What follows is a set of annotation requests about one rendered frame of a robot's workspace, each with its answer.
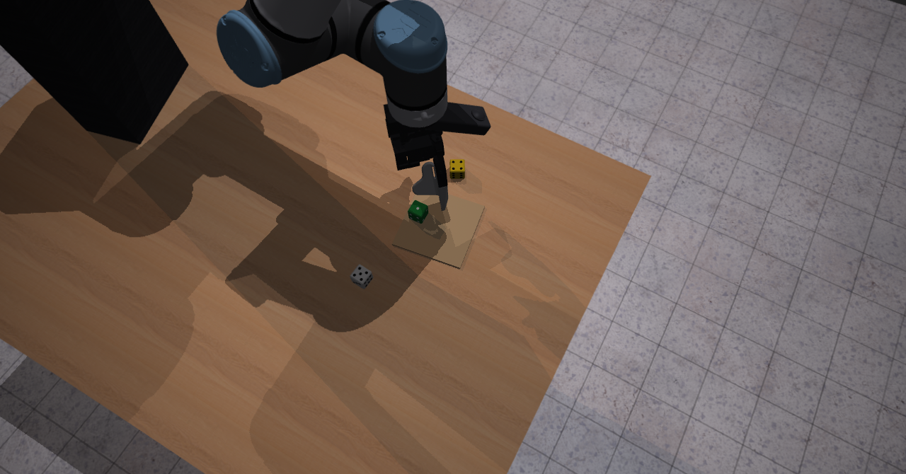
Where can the tan flat mat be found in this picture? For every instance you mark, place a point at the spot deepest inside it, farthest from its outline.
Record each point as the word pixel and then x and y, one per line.
pixel 444 236

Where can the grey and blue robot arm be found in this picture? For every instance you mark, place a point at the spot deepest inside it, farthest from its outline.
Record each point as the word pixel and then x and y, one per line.
pixel 267 41

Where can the yellow die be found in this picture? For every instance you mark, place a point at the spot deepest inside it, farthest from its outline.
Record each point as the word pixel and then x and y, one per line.
pixel 457 168

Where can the green die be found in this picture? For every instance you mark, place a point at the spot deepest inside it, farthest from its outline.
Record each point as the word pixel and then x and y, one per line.
pixel 418 211

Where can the grey die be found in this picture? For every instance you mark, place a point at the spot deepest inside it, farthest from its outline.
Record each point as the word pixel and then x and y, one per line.
pixel 361 276

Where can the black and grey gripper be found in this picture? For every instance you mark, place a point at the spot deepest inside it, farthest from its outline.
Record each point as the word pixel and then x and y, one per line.
pixel 418 146

